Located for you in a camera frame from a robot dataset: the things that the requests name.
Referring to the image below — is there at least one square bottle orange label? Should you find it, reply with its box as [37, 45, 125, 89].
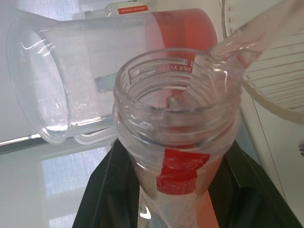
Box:
[84, 0, 152, 19]

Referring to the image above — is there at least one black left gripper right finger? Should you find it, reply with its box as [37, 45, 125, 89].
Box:
[208, 139, 304, 228]

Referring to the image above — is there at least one clear measuring glass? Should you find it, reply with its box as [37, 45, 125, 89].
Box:
[5, 8, 219, 146]

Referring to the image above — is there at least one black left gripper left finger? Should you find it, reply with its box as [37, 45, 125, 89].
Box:
[73, 140, 146, 228]

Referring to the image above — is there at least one clear juice bottle red label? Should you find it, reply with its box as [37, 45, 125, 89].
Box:
[111, 47, 243, 228]

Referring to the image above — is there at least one black silver edge strip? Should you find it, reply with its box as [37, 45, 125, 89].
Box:
[0, 133, 51, 155]

